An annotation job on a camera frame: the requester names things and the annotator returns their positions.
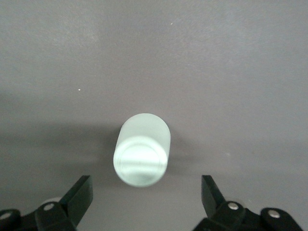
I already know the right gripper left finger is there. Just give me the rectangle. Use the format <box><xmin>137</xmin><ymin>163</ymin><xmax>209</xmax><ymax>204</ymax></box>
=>
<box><xmin>0</xmin><ymin>175</ymin><xmax>94</xmax><ymax>231</ymax></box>

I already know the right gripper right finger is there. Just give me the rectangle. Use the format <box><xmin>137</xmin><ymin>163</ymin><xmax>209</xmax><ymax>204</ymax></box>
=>
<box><xmin>192</xmin><ymin>175</ymin><xmax>303</xmax><ymax>231</ymax></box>

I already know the pale green plastic cup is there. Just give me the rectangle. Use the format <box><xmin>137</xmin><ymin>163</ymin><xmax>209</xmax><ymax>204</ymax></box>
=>
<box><xmin>113</xmin><ymin>112</ymin><xmax>172</xmax><ymax>188</ymax></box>

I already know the dark gray table mat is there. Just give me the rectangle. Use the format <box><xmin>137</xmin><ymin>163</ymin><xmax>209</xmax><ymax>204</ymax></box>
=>
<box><xmin>0</xmin><ymin>0</ymin><xmax>308</xmax><ymax>231</ymax></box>

